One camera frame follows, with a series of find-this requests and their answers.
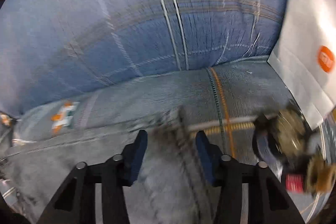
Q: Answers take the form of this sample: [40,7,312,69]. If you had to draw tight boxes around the grey denim pants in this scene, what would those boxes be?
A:
[1,108,219,223]

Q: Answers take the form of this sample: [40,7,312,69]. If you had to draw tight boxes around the grey star-patterned bed sheet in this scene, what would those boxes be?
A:
[10,56,332,224]

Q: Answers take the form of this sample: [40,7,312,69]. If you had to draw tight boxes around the white paper bag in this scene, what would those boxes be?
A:
[268,0,335,129]

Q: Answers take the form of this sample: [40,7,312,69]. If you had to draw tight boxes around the blue plaid quilt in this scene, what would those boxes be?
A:
[1,0,286,117]

